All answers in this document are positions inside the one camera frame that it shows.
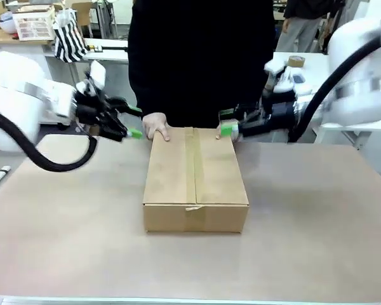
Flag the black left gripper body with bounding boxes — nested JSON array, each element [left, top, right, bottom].
[[71, 91, 116, 137]]

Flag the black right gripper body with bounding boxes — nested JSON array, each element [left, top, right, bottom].
[[237, 98, 298, 139]]

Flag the person right forearm black sleeve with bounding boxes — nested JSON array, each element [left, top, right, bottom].
[[134, 84, 168, 117]]

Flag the person left hand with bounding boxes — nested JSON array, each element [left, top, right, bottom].
[[215, 119, 243, 143]]

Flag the person right hand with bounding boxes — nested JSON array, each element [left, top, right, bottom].
[[142, 112, 171, 142]]

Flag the brown packing tape strip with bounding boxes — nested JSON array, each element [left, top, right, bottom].
[[183, 126, 205, 233]]

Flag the white background table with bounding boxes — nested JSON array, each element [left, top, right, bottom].
[[81, 37, 130, 66]]

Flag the brown packing tape roll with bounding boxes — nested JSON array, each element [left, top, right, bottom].
[[288, 55, 306, 69]]

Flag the person torso black sweater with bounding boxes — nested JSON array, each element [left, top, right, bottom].
[[128, 0, 276, 128]]

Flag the black tool with yellow part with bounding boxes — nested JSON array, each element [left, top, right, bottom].
[[86, 43, 129, 54]]

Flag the black white striped bag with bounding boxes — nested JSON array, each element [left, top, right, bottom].
[[52, 8, 88, 64]]

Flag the white side table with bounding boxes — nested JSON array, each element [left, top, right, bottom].
[[272, 51, 381, 166]]

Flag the background person grey trousers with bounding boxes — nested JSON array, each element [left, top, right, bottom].
[[274, 0, 330, 54]]

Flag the wooden background table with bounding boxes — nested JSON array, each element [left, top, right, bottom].
[[0, 29, 55, 46]]

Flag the white plastic crate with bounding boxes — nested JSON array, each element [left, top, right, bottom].
[[11, 5, 57, 42]]

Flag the white bowl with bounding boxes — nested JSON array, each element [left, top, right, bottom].
[[0, 18, 18, 34]]

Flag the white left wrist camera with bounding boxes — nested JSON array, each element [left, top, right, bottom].
[[82, 60, 107, 95]]

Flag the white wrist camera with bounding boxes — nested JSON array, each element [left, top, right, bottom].
[[82, 60, 107, 95], [263, 58, 314, 97]]

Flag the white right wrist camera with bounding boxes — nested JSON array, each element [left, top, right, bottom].
[[263, 58, 314, 97]]

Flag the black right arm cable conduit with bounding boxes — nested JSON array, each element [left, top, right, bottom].
[[287, 34, 381, 143]]

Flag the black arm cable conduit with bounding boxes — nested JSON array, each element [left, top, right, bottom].
[[287, 34, 381, 143], [0, 107, 98, 173]]

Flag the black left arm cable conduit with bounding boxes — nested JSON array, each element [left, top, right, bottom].
[[0, 107, 98, 173]]

